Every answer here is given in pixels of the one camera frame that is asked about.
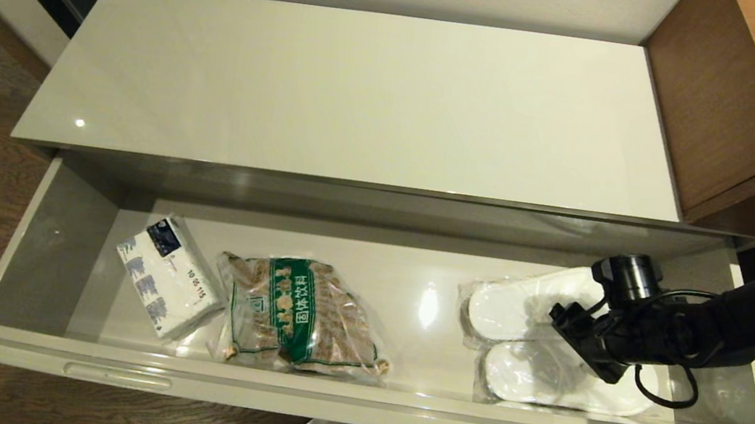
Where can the white slipper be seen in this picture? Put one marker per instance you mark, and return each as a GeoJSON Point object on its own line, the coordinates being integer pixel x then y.
{"type": "Point", "coordinates": [510, 310]}
{"type": "Point", "coordinates": [531, 374]}

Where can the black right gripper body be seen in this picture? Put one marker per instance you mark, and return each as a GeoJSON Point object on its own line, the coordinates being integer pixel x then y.
{"type": "Point", "coordinates": [597, 343]}

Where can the white blue tissue pack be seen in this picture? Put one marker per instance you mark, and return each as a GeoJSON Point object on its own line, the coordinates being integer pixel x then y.
{"type": "Point", "coordinates": [168, 278]}

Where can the glossy grey cabinet top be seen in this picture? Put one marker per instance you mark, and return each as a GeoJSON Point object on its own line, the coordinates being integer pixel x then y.
{"type": "Point", "coordinates": [363, 97]}

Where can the brown wooden desk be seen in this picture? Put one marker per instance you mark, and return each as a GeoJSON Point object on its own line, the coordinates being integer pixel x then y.
{"type": "Point", "coordinates": [719, 111]}

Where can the white cabinet drawer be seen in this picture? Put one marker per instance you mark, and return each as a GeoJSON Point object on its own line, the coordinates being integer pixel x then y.
{"type": "Point", "coordinates": [433, 343]}

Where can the green label snack bag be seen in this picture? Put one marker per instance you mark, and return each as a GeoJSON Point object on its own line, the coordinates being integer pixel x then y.
{"type": "Point", "coordinates": [298, 312]}

